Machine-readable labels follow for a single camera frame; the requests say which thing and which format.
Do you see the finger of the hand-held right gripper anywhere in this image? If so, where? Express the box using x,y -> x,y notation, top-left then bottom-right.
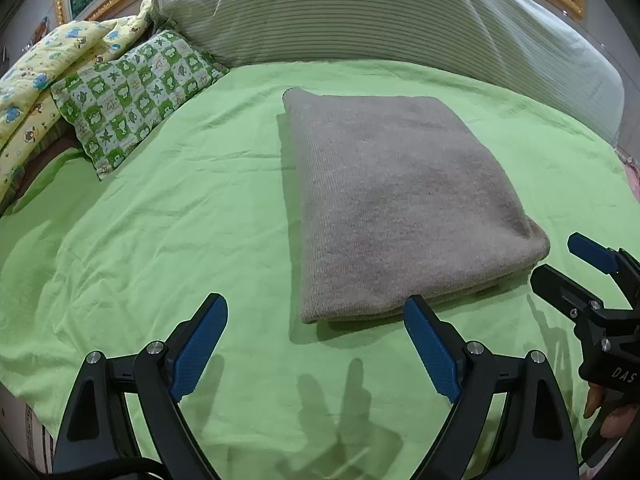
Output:
567,232 -> 640,307
530,264 -> 604,322

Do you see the grey towel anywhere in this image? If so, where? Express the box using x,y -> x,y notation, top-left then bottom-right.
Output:
280,87 -> 552,325

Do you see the green bed sheet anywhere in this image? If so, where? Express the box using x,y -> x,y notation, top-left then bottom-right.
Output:
0,57 -> 640,480

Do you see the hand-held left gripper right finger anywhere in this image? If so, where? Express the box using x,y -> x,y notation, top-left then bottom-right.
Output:
403,295 -> 580,480

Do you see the person's right hand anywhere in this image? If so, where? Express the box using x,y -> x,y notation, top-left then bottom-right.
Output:
582,384 -> 640,440

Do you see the green checked pillow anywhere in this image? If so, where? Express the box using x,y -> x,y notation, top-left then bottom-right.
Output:
50,29 -> 231,181

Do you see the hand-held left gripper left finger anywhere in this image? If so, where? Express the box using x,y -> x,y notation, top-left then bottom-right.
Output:
52,292 -> 229,480

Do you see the striped white bolster pillow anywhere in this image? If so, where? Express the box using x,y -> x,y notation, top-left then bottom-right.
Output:
151,0 -> 626,150

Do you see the yellow printed quilt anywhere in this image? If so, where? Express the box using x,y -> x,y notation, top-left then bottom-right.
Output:
0,0 -> 156,201

